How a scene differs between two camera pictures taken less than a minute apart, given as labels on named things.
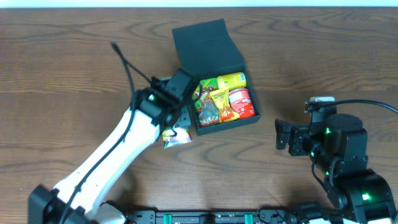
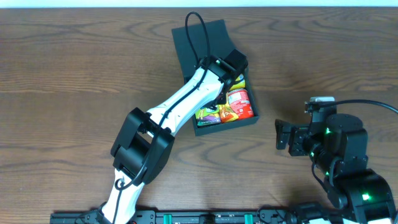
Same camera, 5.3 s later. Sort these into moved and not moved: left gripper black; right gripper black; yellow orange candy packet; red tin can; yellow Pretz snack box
Moved: yellow Pretz snack box; left gripper black
Not moved: yellow orange candy packet; right gripper black; red tin can
